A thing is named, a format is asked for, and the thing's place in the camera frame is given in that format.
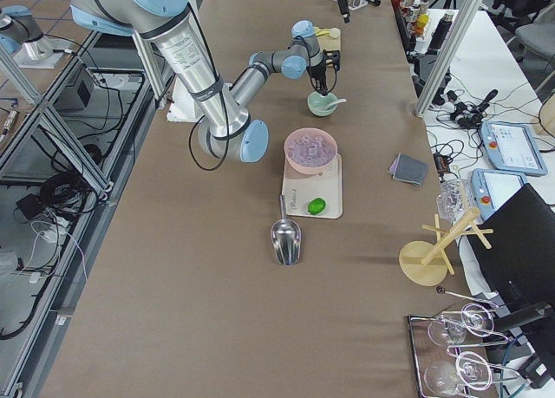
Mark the beige plastic tray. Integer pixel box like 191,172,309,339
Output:
282,154,343,219

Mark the wine glass upper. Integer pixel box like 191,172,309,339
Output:
428,303,493,346

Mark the mint green bowl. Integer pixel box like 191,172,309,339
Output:
307,91,337,117

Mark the blue teach pendant near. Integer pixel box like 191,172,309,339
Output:
471,168,527,220

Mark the wine glass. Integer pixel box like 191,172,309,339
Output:
428,303,493,346
424,351,493,397

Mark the black monitor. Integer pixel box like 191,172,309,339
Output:
475,182,555,334

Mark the wine glass lower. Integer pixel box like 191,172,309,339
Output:
424,351,493,397

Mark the green lime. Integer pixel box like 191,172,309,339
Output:
307,198,327,215

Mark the blue teach pendant far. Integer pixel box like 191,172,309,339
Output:
480,121,548,177

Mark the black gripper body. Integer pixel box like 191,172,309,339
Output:
308,50,341,82

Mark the stainless steel ice scoop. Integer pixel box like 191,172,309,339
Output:
271,194,302,266

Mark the metal glass rack tray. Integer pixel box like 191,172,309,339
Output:
406,315,527,397

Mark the pink bowl of ice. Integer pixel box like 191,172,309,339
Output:
284,127,338,175

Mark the bamboo cutting board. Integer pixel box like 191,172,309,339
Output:
314,27,341,51

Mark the wooden cup tree stand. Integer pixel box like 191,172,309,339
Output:
398,207,494,286

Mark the aluminium frame post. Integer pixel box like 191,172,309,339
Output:
414,0,482,118

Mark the white ceramic spoon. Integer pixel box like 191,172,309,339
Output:
324,98,347,110

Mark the blue teach pendant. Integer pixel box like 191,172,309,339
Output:
471,168,527,220
480,121,548,177

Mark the grey folded cloth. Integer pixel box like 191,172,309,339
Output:
388,153,429,186

